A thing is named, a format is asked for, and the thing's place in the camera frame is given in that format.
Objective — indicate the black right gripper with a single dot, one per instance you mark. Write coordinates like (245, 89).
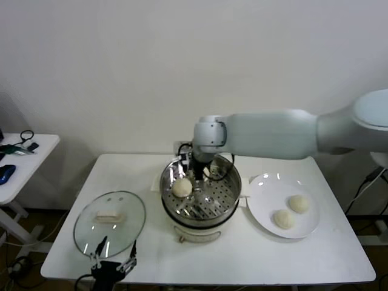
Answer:
(198, 169)

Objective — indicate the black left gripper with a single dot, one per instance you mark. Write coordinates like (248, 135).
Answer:
(107, 274)

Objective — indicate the white steamed baozi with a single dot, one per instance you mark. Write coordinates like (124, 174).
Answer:
(182, 188)
(283, 219)
(206, 173)
(298, 203)

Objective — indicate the round glass pot lid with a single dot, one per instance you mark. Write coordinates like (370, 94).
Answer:
(109, 217)

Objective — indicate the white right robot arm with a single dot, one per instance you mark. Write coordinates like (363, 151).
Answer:
(272, 133)

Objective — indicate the perforated steel steamer basket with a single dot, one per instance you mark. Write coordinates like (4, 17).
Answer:
(225, 194)

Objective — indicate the white floor power strip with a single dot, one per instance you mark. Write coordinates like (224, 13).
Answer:
(18, 266)

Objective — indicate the white round plate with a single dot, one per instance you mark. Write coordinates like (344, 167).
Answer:
(303, 225)

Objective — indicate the white side table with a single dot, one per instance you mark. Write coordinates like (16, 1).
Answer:
(30, 163)

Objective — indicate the blue computer mouse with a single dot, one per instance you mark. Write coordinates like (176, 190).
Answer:
(6, 174)

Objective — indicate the small black gadget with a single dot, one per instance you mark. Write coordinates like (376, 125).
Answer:
(32, 147)

